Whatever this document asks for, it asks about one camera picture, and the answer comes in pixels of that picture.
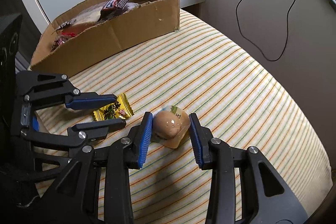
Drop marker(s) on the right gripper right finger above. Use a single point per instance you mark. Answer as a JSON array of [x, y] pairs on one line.
[[245, 187]]

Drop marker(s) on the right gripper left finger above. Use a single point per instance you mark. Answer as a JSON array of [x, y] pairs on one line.
[[94, 187]]

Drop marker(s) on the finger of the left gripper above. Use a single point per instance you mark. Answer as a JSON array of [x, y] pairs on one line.
[[37, 91], [77, 135]]

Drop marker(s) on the yellow candy wrapper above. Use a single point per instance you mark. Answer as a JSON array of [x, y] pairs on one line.
[[121, 108]]

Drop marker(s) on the red clear dried fruit bag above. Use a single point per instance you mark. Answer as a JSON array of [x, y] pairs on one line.
[[61, 39]]

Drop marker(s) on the packaged brown marinated egg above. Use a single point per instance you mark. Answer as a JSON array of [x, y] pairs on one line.
[[170, 126]]

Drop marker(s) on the large clear biscuit package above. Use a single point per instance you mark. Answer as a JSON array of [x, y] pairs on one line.
[[88, 17]]

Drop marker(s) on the snickers chocolate bar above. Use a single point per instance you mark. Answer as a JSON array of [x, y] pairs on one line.
[[112, 8]]

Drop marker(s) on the black white small snack packet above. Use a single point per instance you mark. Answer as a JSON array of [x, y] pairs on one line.
[[67, 27]]

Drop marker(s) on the clear red chocolate cookie bag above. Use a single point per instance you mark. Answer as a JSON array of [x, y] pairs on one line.
[[129, 6]]

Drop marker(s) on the brown cardboard box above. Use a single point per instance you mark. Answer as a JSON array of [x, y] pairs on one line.
[[150, 19]]

